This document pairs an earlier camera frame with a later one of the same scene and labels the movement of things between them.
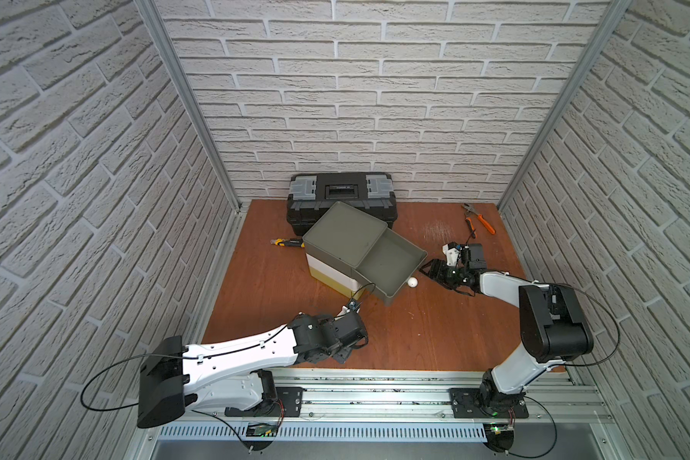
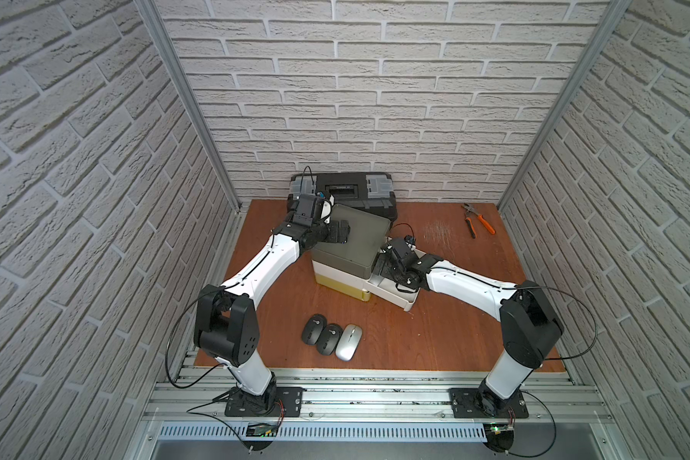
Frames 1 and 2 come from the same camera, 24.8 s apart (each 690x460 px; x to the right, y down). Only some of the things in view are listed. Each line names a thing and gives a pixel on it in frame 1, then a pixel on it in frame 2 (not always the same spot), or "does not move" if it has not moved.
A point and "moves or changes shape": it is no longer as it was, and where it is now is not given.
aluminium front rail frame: [395, 414] does not move
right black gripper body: [449, 276] → [393, 273]
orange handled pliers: [469, 214] does not move
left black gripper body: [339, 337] → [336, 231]
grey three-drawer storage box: [352, 252] moves or changes shape
